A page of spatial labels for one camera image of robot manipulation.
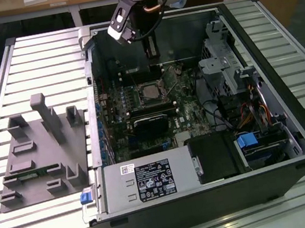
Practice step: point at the silver disk bay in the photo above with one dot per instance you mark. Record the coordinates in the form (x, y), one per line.
(292, 143)

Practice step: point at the black graphics card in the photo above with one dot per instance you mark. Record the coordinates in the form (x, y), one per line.
(151, 126)

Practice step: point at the grey case latch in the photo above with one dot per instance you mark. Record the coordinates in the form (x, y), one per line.
(84, 37)

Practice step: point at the small silver heat sink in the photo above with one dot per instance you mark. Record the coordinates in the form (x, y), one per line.
(183, 138)

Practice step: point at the white code sticker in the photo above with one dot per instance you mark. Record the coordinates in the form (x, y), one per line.
(126, 169)

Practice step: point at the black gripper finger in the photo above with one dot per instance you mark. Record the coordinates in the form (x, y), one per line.
(147, 49)
(156, 47)

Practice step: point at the silver CPU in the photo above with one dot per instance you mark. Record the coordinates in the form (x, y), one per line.
(151, 91)

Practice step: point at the black RAM slot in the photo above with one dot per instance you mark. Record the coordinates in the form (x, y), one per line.
(151, 106)
(152, 112)

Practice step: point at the blue disk carrier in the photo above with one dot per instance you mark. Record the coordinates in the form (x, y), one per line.
(247, 139)

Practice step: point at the metal socket locking lever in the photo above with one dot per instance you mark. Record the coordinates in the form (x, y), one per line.
(133, 82)

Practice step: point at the silver perforated drive cage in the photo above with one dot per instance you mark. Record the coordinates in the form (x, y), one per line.
(214, 65)

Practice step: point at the black plastic shroud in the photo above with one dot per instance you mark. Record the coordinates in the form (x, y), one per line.
(212, 156)

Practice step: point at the blue plastic latch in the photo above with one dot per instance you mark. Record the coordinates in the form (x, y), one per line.
(85, 197)

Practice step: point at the black PC case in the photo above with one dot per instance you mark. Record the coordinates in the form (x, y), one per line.
(215, 211)

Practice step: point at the silver power supply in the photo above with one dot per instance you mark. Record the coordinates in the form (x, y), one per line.
(115, 190)

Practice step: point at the grey parts rack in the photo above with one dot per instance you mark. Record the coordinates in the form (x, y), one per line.
(45, 155)

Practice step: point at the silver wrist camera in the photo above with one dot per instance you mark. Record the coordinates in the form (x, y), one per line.
(121, 32)

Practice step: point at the CPU socket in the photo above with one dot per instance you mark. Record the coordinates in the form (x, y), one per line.
(138, 94)

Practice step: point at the black printed label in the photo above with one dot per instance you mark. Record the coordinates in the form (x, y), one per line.
(155, 181)

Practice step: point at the green motherboard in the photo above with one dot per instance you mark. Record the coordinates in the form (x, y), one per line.
(192, 107)

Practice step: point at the green RAM stick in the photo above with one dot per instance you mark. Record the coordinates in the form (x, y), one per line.
(33, 174)

